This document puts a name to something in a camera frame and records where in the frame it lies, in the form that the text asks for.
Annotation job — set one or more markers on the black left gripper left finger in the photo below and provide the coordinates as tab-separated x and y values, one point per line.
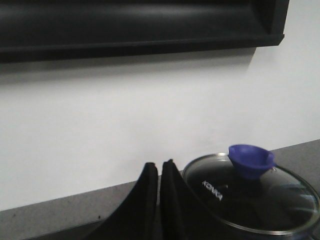
134	218

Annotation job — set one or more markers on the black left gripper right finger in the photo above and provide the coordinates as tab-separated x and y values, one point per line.
182	216

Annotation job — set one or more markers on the dark blue cooking pot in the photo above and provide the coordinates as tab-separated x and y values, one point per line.
313	234

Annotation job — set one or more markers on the glass lid with blue knob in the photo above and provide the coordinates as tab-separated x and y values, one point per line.
245	189

